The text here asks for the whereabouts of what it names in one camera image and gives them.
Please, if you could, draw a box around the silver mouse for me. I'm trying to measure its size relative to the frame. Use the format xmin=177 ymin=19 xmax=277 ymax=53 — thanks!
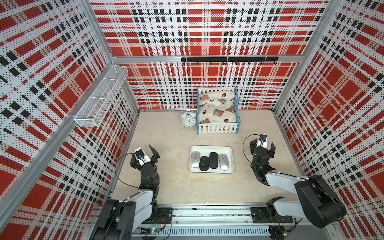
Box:
xmin=219 ymin=154 xmax=230 ymax=171
xmin=191 ymin=151 xmax=201 ymax=168

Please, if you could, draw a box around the black mouse with logo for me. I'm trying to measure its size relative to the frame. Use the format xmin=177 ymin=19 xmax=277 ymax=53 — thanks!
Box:
xmin=199 ymin=156 xmax=210 ymax=172

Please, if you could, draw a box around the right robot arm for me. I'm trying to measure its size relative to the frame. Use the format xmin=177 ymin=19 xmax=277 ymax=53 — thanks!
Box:
xmin=249 ymin=135 xmax=347 ymax=229

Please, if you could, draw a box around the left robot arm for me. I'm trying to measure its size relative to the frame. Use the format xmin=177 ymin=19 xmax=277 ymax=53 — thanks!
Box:
xmin=89 ymin=146 xmax=160 ymax=240

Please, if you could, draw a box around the white storage tray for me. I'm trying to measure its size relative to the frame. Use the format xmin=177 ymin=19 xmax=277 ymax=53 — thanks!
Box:
xmin=189 ymin=145 xmax=235 ymax=175

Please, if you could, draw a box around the toy crib white blue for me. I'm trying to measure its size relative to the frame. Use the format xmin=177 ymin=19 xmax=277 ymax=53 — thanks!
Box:
xmin=197 ymin=87 xmax=240 ymax=134

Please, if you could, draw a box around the white alarm clock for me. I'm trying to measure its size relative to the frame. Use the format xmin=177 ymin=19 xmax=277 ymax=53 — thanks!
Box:
xmin=181 ymin=111 xmax=197 ymax=128

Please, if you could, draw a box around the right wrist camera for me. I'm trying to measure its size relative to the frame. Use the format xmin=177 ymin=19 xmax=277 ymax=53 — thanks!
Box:
xmin=257 ymin=134 xmax=268 ymax=148

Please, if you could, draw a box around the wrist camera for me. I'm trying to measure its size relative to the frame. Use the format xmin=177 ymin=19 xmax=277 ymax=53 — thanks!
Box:
xmin=135 ymin=148 xmax=151 ymax=166
xmin=257 ymin=134 xmax=268 ymax=148

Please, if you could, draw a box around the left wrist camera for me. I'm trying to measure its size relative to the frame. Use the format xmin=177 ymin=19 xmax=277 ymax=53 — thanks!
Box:
xmin=135 ymin=148 xmax=151 ymax=166

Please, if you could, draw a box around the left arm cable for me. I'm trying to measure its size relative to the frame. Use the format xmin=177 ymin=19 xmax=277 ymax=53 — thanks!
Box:
xmin=114 ymin=152 xmax=142 ymax=190

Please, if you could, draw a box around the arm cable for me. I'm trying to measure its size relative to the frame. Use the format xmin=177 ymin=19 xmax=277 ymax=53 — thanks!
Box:
xmin=242 ymin=133 xmax=261 ymax=165
xmin=114 ymin=152 xmax=142 ymax=190

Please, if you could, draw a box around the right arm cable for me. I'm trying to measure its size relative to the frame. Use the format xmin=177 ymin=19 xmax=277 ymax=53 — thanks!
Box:
xmin=242 ymin=133 xmax=261 ymax=165

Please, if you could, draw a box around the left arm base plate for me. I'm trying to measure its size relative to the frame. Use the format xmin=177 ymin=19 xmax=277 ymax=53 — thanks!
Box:
xmin=149 ymin=207 xmax=173 ymax=225

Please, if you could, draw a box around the white wire basket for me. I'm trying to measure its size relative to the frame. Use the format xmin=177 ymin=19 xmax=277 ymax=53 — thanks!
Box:
xmin=74 ymin=65 xmax=128 ymax=128

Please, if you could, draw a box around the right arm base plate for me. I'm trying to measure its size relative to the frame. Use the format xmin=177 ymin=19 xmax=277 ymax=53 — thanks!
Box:
xmin=251 ymin=207 xmax=294 ymax=224

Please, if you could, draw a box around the aluminium front rail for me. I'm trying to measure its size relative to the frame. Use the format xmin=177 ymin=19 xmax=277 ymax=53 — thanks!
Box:
xmin=86 ymin=204 xmax=340 ymax=239

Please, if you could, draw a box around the black hook rail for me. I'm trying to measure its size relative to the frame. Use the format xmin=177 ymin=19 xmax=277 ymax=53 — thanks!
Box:
xmin=181 ymin=56 xmax=279 ymax=64

